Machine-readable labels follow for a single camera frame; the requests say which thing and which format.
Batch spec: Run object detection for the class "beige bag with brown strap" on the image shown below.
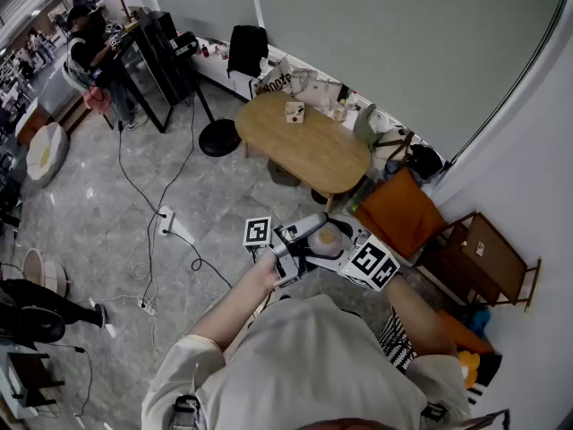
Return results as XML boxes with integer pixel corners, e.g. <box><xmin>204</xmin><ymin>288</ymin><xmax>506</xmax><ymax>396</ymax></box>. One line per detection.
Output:
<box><xmin>372</xmin><ymin>125</ymin><xmax>416</xmax><ymax>173</ymax></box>

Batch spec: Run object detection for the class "black backpack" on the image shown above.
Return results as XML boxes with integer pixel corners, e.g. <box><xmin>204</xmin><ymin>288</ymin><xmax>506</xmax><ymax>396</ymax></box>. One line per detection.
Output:
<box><xmin>227</xmin><ymin>24</ymin><xmax>270</xmax><ymax>79</ymax></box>

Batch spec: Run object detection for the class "round wooden stool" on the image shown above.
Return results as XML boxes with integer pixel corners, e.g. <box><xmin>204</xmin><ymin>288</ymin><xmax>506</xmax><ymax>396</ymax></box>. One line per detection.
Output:
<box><xmin>21</xmin><ymin>247</ymin><xmax>72</xmax><ymax>298</ymax></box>

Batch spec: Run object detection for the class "person's right forearm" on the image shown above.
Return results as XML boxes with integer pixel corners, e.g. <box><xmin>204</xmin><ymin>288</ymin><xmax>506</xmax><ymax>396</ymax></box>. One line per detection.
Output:
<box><xmin>384</xmin><ymin>275</ymin><xmax>458</xmax><ymax>358</ymax></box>

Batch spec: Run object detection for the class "black office chair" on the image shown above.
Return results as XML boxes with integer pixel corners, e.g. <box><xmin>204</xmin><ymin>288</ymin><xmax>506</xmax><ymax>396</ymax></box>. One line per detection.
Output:
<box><xmin>0</xmin><ymin>305</ymin><xmax>67</xmax><ymax>351</ymax></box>

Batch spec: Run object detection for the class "yellow plush toy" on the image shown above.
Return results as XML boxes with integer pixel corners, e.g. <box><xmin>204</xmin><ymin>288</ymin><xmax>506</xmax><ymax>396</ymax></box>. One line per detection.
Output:
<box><xmin>456</xmin><ymin>349</ymin><xmax>482</xmax><ymax>390</ymax></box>

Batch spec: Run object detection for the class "grey-green bag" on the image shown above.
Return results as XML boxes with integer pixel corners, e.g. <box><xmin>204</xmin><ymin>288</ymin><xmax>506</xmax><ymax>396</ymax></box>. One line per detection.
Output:
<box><xmin>352</xmin><ymin>103</ymin><xmax>378</xmax><ymax>148</ymax></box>

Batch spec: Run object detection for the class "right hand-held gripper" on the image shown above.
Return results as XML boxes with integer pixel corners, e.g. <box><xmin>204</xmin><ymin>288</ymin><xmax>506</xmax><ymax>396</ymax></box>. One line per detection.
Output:
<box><xmin>307</xmin><ymin>219</ymin><xmax>401</xmax><ymax>293</ymax></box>

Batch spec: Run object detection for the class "grey harness buckle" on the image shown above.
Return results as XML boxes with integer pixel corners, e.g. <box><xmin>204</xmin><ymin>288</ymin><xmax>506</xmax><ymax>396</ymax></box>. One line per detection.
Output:
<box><xmin>168</xmin><ymin>393</ymin><xmax>201</xmax><ymax>430</ymax></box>

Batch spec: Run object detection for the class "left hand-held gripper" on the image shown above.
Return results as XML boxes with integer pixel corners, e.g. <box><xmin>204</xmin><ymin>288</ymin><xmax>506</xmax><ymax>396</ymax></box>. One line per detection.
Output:
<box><xmin>243</xmin><ymin>212</ymin><xmax>330</xmax><ymax>288</ymax></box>

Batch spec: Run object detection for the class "orange pillow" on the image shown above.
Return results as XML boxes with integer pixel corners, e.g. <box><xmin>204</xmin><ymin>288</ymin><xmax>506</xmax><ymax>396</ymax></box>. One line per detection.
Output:
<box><xmin>434</xmin><ymin>308</ymin><xmax>495</xmax><ymax>356</ymax></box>

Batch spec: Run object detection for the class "black floor cable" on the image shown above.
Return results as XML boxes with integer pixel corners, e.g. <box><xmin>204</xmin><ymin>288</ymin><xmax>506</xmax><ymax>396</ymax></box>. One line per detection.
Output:
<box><xmin>115</xmin><ymin>91</ymin><xmax>234</xmax><ymax>306</ymax></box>

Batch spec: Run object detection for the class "person's left forearm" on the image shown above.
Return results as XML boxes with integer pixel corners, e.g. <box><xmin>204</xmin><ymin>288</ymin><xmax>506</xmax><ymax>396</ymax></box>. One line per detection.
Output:
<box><xmin>190</xmin><ymin>248</ymin><xmax>279</xmax><ymax>354</ymax></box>

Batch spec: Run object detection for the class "dark wooden side table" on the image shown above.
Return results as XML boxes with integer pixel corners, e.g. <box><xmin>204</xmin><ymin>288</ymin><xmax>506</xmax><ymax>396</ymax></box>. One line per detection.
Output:
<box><xmin>413</xmin><ymin>211</ymin><xmax>543</xmax><ymax>314</ymax></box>

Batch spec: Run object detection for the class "white low shelf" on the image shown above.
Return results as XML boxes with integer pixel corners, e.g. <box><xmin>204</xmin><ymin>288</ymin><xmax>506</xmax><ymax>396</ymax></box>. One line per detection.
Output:
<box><xmin>191</xmin><ymin>36</ymin><xmax>269</xmax><ymax>103</ymax></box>

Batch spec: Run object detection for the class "small black table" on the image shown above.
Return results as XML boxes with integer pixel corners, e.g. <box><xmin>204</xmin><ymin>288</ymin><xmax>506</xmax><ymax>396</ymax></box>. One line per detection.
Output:
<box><xmin>5</xmin><ymin>350</ymin><xmax>67</xmax><ymax>410</ymax></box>

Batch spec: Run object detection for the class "black glass-door cabinet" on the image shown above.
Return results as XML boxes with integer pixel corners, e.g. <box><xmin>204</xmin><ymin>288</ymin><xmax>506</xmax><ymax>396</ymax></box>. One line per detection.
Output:
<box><xmin>114</xmin><ymin>10</ymin><xmax>194</xmax><ymax>134</ymax></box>

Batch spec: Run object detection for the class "flower-shaped floor cushion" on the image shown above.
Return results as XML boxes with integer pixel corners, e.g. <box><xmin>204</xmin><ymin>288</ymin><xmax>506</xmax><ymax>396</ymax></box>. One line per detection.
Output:
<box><xmin>25</xmin><ymin>121</ymin><xmax>71</xmax><ymax>190</ymax></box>

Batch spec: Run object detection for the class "oval wooden table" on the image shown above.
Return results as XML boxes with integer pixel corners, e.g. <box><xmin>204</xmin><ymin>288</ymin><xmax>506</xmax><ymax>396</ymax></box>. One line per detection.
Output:
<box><xmin>234</xmin><ymin>90</ymin><xmax>372</xmax><ymax>213</ymax></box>

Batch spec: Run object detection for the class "grey bag under table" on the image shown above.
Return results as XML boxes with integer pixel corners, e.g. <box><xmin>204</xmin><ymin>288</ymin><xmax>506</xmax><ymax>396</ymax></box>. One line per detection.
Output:
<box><xmin>267</xmin><ymin>158</ymin><xmax>303</xmax><ymax>188</ymax></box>

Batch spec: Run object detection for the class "black bag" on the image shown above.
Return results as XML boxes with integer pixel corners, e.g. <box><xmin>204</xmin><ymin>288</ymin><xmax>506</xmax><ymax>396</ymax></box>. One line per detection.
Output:
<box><xmin>408</xmin><ymin>142</ymin><xmax>445</xmax><ymax>182</ymax></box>

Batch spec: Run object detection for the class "white printed tote bag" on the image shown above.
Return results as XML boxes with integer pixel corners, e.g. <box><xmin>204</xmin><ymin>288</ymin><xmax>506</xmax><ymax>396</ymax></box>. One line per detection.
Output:
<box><xmin>253</xmin><ymin>56</ymin><xmax>320</xmax><ymax>99</ymax></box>

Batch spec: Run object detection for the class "pink stool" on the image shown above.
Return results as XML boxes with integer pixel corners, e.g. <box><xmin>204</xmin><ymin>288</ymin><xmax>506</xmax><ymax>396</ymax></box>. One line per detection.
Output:
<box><xmin>81</xmin><ymin>88</ymin><xmax>115</xmax><ymax>131</ymax></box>

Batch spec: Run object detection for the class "orange seat cushion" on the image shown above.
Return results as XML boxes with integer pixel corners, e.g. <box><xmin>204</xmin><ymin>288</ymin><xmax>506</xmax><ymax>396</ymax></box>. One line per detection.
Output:
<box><xmin>352</xmin><ymin>166</ymin><xmax>449</xmax><ymax>260</ymax></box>

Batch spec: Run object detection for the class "blue plush toy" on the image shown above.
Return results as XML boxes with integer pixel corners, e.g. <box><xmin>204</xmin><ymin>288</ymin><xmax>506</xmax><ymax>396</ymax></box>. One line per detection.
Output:
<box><xmin>468</xmin><ymin>308</ymin><xmax>493</xmax><ymax>339</ymax></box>

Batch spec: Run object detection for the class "black round floor stand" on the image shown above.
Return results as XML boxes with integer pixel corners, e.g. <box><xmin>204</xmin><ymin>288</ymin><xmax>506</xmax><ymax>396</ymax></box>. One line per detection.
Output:
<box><xmin>187</xmin><ymin>60</ymin><xmax>243</xmax><ymax>159</ymax></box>

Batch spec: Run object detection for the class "black and white striped rug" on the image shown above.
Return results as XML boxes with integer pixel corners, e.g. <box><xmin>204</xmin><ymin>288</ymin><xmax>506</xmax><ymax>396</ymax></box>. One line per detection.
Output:
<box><xmin>377</xmin><ymin>310</ymin><xmax>503</xmax><ymax>405</ymax></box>

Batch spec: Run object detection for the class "person's white shirt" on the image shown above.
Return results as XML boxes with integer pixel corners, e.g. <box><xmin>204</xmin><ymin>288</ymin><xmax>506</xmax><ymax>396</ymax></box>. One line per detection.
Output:
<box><xmin>141</xmin><ymin>293</ymin><xmax>472</xmax><ymax>430</ymax></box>

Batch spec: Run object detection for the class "clear round container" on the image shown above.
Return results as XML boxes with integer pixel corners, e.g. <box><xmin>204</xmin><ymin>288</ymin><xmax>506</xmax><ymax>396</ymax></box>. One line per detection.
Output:
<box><xmin>306</xmin><ymin>222</ymin><xmax>345</xmax><ymax>261</ymax></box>

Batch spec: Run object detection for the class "black printer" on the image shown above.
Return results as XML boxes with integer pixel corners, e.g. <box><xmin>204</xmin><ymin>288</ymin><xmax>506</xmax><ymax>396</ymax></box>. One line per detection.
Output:
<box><xmin>168</xmin><ymin>30</ymin><xmax>201</xmax><ymax>58</ymax></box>

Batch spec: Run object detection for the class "small wooden box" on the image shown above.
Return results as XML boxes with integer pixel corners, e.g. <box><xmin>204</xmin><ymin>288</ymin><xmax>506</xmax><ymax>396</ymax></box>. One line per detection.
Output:
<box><xmin>285</xmin><ymin>100</ymin><xmax>306</xmax><ymax>125</ymax></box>

